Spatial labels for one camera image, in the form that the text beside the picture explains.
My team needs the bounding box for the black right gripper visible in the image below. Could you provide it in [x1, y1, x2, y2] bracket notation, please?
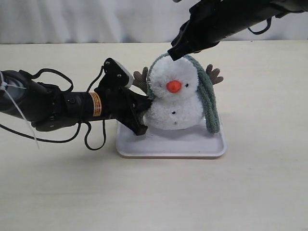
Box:
[167, 0, 272, 60]

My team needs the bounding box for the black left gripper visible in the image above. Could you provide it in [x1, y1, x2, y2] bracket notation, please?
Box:
[93, 73, 152, 135]

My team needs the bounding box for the white plush snowman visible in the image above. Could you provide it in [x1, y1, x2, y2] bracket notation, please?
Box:
[133, 55, 224, 130]

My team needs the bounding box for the green knitted scarf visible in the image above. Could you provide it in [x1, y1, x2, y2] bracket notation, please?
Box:
[146, 53, 220, 134]

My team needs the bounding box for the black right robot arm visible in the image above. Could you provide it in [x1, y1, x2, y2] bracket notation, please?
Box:
[167, 0, 308, 61]

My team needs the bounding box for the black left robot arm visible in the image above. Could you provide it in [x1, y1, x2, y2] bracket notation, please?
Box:
[0, 70, 152, 135]

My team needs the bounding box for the white plastic tray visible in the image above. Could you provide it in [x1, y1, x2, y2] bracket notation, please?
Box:
[116, 120, 227, 159]

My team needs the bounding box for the white zip tie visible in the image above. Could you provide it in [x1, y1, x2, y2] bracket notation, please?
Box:
[0, 71, 40, 149]

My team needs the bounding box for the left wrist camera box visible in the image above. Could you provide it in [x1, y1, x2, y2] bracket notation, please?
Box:
[102, 58, 134, 88]

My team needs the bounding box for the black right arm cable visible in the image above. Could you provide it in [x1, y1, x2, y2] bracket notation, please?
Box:
[247, 15, 274, 34]

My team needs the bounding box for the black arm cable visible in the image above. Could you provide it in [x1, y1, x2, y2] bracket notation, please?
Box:
[247, 15, 274, 34]
[0, 68, 108, 151]

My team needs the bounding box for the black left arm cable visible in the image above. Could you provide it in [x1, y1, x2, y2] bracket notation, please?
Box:
[0, 68, 108, 151]

